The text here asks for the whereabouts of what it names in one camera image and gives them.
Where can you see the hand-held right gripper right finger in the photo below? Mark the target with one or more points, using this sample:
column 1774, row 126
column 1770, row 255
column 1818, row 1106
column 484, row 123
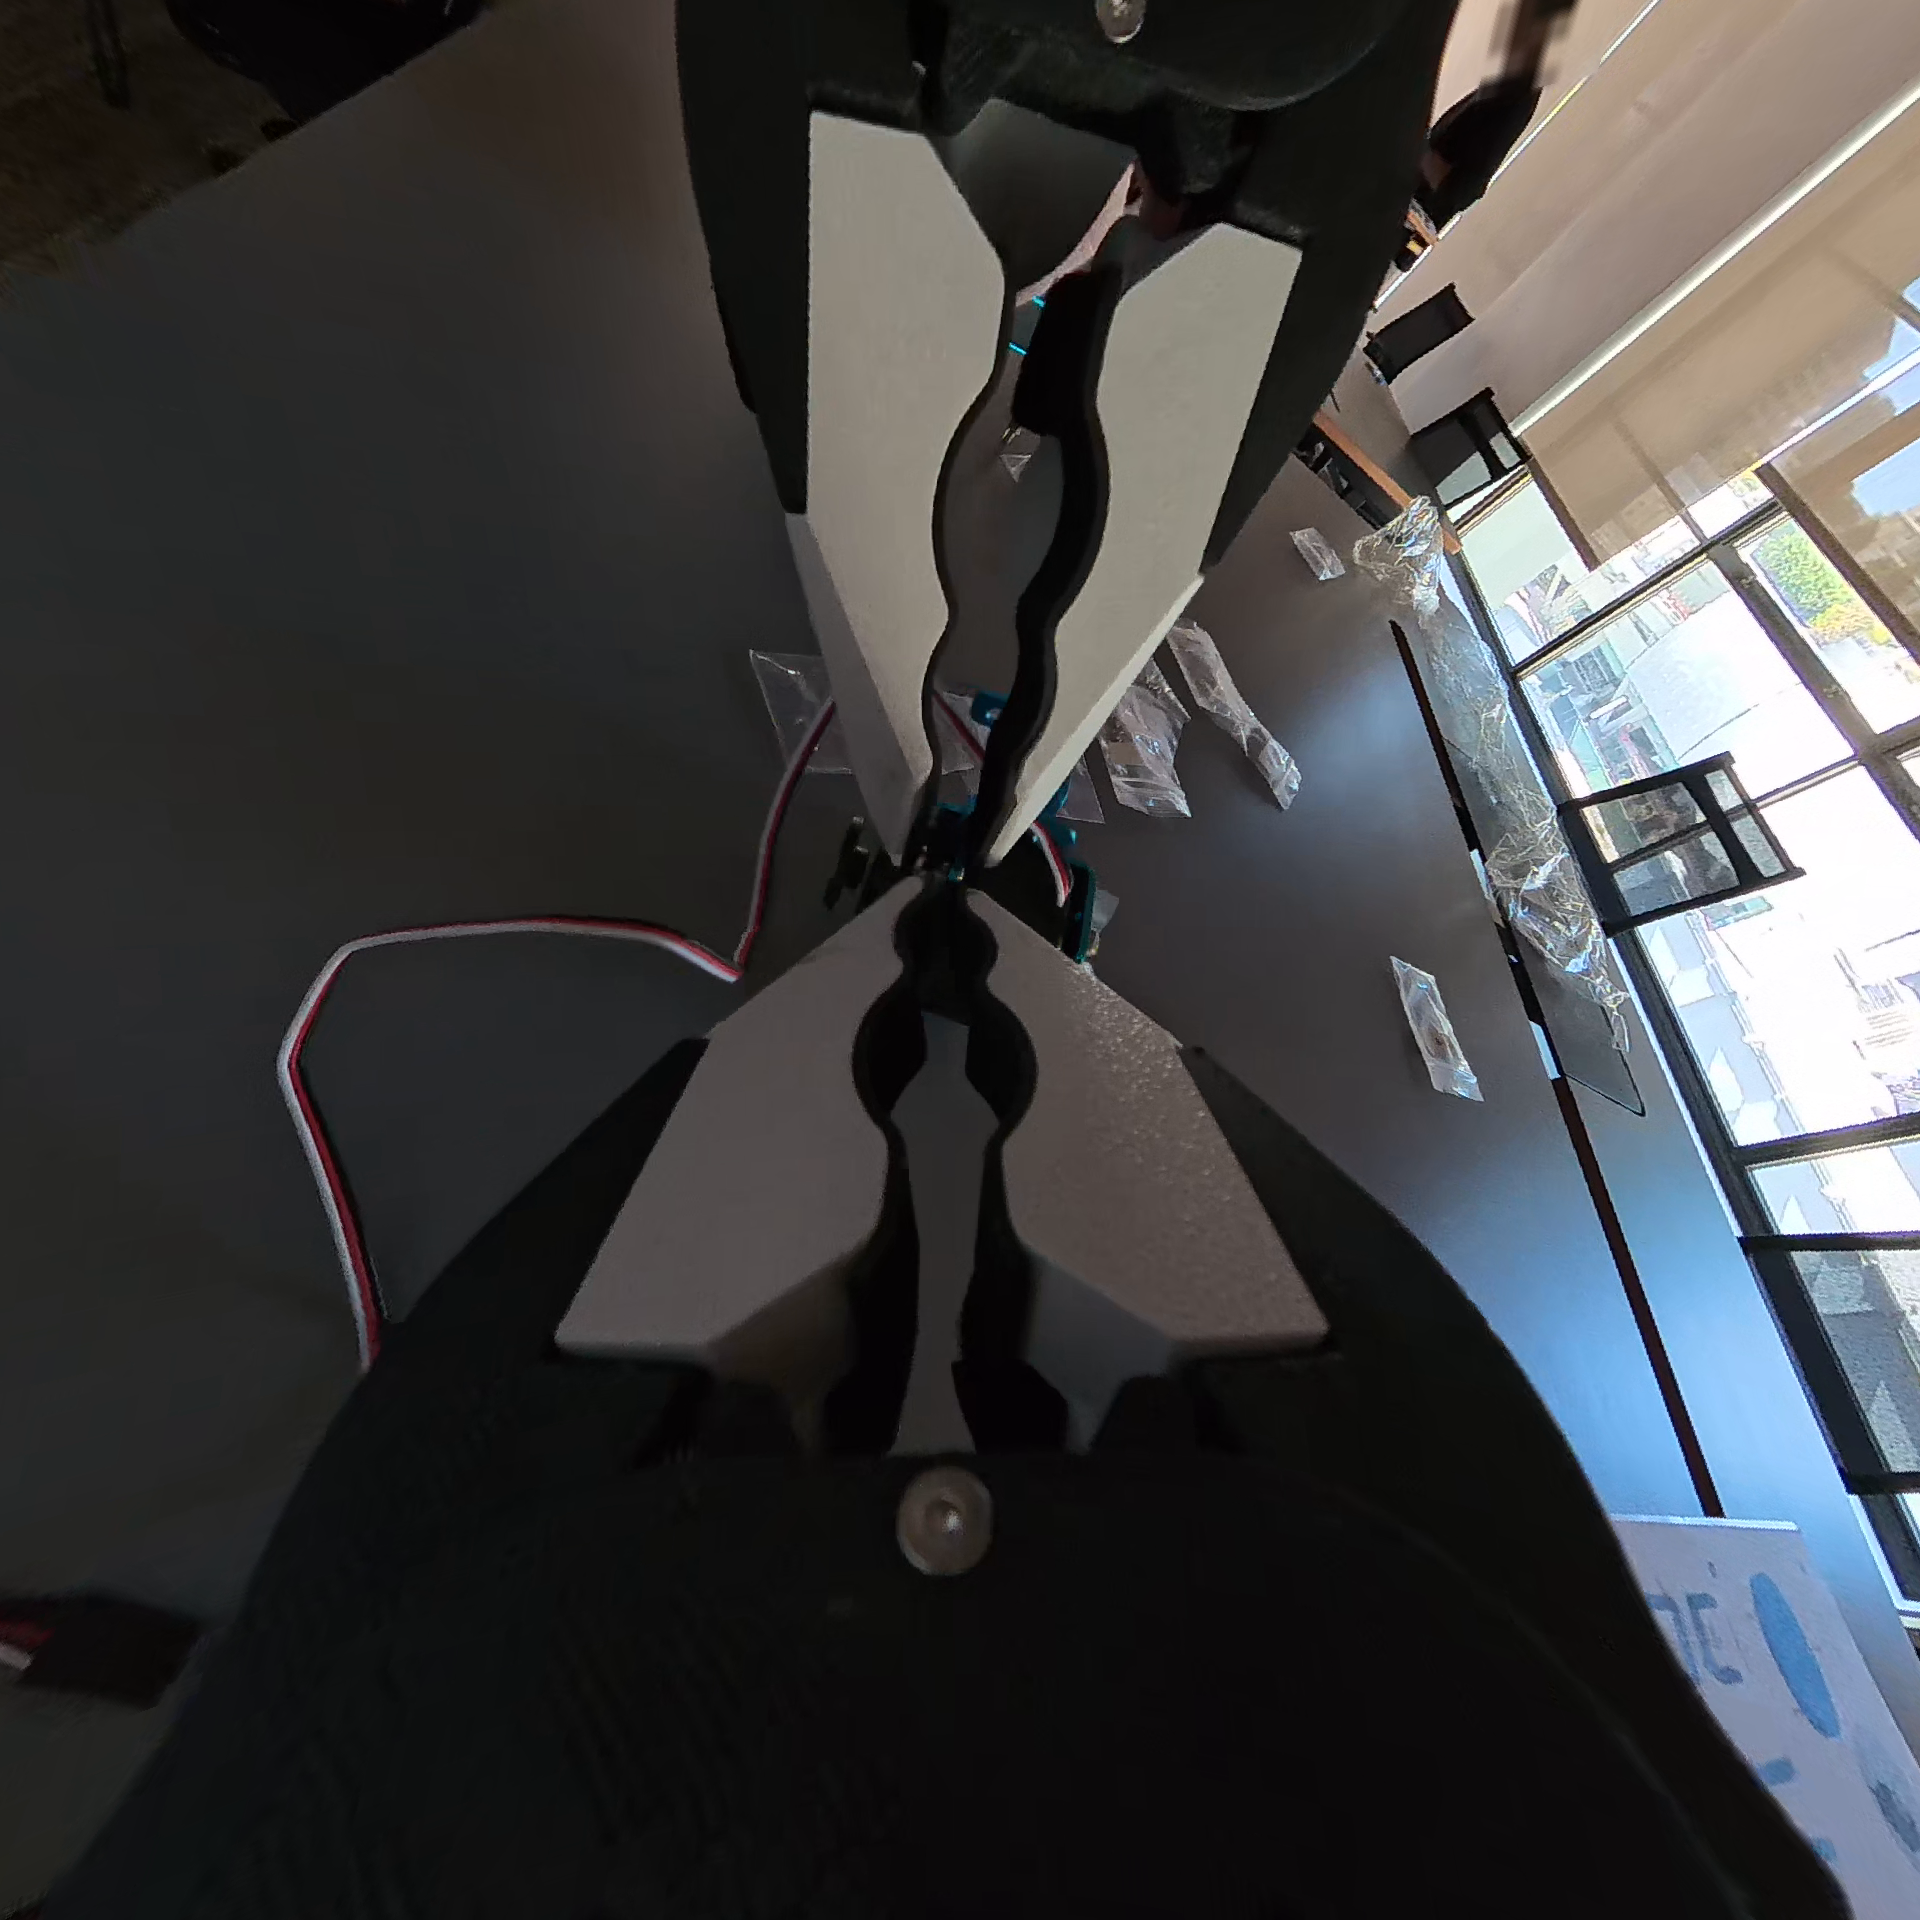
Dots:
column 1156, row 1201

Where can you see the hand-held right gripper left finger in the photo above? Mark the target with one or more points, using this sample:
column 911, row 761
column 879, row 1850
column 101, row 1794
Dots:
column 721, row 1201

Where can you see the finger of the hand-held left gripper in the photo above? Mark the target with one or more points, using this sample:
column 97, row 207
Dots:
column 886, row 375
column 1184, row 422

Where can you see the servo with blue bracket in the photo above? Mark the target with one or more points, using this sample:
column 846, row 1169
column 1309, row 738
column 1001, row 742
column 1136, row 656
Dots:
column 1085, row 908

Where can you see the dark grey desk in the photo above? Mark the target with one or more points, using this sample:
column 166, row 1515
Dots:
column 375, row 523

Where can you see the clear plastic screw bag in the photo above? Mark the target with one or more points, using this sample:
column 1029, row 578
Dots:
column 788, row 697
column 1141, row 750
column 1320, row 552

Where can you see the black mesh chair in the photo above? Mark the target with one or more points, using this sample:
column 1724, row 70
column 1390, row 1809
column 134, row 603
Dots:
column 1417, row 329
column 1477, row 450
column 1846, row 1350
column 1674, row 840

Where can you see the crumpled clear plastic film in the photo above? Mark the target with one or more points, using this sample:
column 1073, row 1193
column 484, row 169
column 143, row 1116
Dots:
column 1412, row 556

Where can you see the long clear screw bag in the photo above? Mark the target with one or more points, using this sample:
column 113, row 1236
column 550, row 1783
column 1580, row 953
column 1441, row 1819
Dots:
column 1230, row 704

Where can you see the small clear bag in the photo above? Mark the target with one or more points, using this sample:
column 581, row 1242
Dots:
column 1433, row 1027

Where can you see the white roller blind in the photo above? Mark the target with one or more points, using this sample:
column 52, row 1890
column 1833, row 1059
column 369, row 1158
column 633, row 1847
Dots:
column 1650, row 300

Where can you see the instruction booklet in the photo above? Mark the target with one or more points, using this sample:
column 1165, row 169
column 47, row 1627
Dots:
column 1694, row 1620

